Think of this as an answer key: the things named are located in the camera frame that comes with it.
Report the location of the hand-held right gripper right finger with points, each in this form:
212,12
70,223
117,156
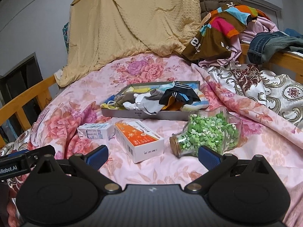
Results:
209,158

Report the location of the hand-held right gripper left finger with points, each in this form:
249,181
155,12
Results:
97,157

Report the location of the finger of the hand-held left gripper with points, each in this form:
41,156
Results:
17,152
43,151

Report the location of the white striped cloth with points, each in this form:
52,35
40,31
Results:
196,104

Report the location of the grey shallow box with cartoon picture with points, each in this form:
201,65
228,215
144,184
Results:
165,115

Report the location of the black sock with white stripes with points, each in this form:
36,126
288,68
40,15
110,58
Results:
175,94

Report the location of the person's left hand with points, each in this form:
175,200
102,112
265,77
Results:
13,208

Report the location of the small white milk carton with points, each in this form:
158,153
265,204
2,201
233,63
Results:
94,132

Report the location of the glass jar of green paper stars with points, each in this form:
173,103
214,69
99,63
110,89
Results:
208,132

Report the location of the orange and white medicine box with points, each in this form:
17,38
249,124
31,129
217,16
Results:
142,144

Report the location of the dark door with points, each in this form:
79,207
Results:
21,80

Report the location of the cream ornate patterned quilt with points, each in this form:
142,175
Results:
272,89

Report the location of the pink floral bedsheet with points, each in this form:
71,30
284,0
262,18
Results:
146,68

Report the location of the brown multicoloured printed cloth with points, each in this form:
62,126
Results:
213,40

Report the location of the blue jeans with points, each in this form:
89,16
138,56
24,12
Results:
262,47

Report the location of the yellow dotted blanket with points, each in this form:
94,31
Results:
130,21

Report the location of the lilac cloth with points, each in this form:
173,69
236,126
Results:
262,26

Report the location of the blue plastic bag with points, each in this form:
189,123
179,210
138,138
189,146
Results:
292,32

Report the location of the wooden bed frame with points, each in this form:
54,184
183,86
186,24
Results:
281,62

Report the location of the wall poster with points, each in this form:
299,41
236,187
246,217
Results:
65,33

